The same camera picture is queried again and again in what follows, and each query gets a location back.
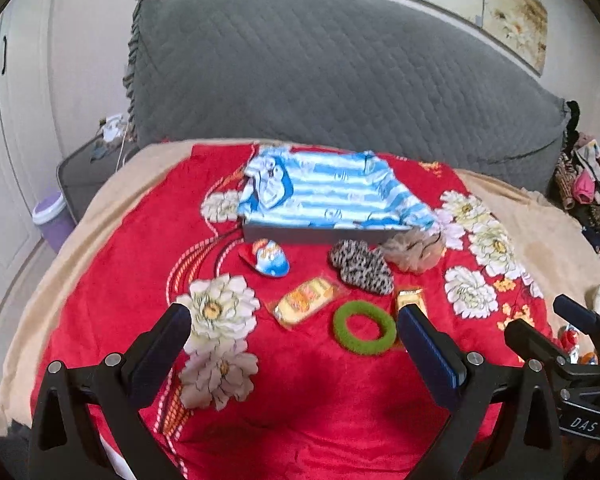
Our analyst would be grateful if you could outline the leopard print scrunchie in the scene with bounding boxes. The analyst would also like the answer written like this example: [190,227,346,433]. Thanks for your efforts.
[328,240,394,296]

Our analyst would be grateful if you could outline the red blue surprise egg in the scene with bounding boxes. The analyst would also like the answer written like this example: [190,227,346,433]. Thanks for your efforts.
[238,238,290,278]

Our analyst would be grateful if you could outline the white charger with cable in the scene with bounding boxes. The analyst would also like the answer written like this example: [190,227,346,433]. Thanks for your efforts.
[93,113,129,170]

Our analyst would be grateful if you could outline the red floral blanket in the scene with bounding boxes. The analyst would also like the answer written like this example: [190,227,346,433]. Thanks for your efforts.
[29,142,556,480]

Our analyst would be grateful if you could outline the pile of colourful clothes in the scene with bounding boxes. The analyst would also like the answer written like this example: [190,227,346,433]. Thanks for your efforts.
[553,130,600,255]

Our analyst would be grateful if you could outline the dark bedside table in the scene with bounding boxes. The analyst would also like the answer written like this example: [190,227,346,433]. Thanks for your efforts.
[56,136,140,223]

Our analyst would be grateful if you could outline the grey flat box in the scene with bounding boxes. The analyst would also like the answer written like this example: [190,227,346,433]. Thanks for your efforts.
[242,221,411,245]

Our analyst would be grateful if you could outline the blue striped cartoon cloth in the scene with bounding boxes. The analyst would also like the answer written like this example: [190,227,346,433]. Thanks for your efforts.
[237,146,437,231]

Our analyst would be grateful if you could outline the white wardrobe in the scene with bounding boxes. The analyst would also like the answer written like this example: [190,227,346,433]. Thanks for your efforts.
[0,6,61,303]

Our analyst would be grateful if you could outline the grey quilted headboard cover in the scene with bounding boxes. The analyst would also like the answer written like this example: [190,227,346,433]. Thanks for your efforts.
[123,0,570,193]

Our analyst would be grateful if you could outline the green fuzzy hair ring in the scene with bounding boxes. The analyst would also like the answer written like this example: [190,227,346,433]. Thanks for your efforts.
[331,300,399,358]

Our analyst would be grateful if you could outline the small red toy figure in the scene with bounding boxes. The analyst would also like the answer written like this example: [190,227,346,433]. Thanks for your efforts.
[558,324,600,365]

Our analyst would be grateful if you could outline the beige sheer scrunchie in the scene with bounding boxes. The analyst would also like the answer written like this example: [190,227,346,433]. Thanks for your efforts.
[379,229,446,274]

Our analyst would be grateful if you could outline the yellow packaged cake snack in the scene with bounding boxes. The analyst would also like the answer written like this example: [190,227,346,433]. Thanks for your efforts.
[266,276,346,330]

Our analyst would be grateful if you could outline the purple white trash bin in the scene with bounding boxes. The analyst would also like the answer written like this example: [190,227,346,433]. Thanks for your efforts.
[31,191,76,254]

